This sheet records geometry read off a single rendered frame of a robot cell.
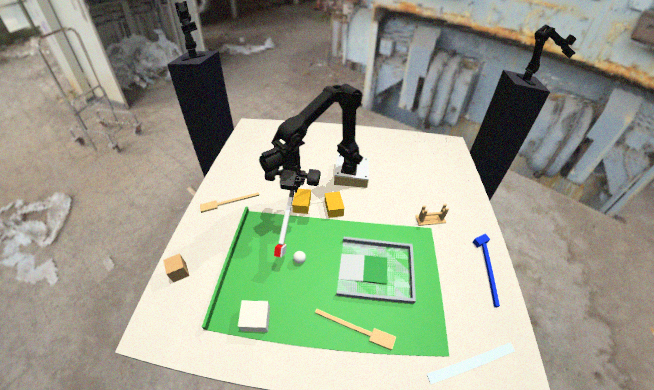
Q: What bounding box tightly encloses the white golf ball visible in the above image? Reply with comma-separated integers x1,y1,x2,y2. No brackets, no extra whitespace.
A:
294,251,306,264

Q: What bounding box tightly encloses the blue putter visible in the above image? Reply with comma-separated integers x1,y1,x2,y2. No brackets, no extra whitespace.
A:
472,233,500,308

